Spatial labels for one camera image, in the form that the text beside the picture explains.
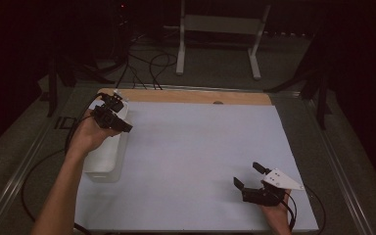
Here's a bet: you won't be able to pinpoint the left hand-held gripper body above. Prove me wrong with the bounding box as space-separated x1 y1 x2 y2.
91 90 126 130

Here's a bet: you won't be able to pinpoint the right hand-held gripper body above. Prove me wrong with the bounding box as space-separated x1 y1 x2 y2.
240 167 306 208

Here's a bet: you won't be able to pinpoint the white plastic bin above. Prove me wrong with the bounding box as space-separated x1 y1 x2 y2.
82 97 132 184

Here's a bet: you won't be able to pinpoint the person's left hand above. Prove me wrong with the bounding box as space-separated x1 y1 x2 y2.
66 109 122 161

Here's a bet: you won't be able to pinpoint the person's right hand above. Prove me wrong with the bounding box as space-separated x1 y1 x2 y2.
259 190 296 235

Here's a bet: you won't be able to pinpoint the white table mat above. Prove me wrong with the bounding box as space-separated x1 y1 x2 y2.
72 99 320 233

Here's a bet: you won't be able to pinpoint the black tripod stand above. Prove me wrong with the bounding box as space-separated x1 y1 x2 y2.
46 55 116 118
263 62 335 131

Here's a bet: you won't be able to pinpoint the wooden table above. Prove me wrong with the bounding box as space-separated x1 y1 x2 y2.
95 87 273 107

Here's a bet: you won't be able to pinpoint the white metal stand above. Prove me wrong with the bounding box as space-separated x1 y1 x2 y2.
175 0 272 81

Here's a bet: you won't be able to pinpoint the black rectangular floor bracket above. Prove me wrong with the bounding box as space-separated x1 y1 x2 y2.
54 116 78 130

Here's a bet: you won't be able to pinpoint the black floor cables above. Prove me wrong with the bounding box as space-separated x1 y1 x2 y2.
116 48 178 91

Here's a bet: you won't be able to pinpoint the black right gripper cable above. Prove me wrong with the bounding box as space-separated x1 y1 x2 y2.
282 184 327 235

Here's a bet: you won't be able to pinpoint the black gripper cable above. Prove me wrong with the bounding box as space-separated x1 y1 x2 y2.
21 92 110 235
282 184 327 235

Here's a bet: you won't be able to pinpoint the metal floor rail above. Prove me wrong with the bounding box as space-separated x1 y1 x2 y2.
0 82 79 235
302 92 376 235

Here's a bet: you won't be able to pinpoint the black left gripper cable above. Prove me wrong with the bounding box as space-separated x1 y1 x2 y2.
21 92 110 235

